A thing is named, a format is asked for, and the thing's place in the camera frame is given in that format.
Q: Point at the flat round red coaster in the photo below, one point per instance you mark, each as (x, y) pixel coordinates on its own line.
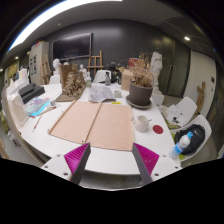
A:
(158, 129)

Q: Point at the stack of papers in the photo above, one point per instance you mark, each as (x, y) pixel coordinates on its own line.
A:
(175, 115)

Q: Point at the plain white chair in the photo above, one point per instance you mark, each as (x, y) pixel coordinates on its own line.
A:
(101, 76)

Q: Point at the wooden easel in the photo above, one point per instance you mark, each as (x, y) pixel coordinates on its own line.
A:
(95, 63)

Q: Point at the black wall screen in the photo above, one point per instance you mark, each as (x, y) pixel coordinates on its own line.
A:
(71, 46)

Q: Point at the white mug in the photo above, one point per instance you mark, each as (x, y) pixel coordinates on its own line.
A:
(141, 124)

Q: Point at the grey spray bottle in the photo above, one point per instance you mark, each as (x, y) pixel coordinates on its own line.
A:
(107, 80)

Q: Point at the white plaster bust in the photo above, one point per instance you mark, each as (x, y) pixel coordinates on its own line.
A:
(57, 65)

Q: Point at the wooden figure sculpture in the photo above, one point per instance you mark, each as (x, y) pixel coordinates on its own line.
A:
(200, 96)

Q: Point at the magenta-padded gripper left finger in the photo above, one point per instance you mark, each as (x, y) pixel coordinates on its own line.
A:
(76, 159)

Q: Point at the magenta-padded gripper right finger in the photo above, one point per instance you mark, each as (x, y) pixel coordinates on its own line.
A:
(146, 159)

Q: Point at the white cabinet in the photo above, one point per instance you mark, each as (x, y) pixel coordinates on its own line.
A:
(38, 61)

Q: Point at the small white figurine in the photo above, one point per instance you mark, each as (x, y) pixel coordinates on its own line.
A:
(82, 70)

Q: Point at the small yellow strip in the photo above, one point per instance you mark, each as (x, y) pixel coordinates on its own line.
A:
(116, 103)

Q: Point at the cardboard box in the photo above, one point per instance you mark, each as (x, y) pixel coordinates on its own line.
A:
(126, 79)

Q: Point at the white bottle with blue cap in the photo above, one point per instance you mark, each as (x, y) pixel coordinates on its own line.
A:
(181, 144)

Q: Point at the tan wooden drawing board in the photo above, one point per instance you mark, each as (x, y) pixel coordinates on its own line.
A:
(100, 125)

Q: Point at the dried plant in dark pot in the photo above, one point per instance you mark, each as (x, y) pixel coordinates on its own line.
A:
(140, 94)

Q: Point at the black backpack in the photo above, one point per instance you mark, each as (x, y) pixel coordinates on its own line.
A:
(196, 138)

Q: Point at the white statue pedestal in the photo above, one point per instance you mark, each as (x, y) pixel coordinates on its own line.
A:
(158, 99)

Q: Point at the black boxes stack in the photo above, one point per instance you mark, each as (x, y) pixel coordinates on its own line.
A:
(31, 92)

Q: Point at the white chair with green cushion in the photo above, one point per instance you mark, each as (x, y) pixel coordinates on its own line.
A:
(204, 121)
(188, 105)

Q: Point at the small white cup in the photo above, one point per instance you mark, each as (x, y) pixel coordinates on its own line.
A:
(117, 94)

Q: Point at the colourful printed book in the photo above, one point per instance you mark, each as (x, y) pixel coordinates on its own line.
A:
(36, 106)

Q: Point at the white plaster torso statue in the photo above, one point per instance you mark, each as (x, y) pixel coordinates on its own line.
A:
(156, 66)

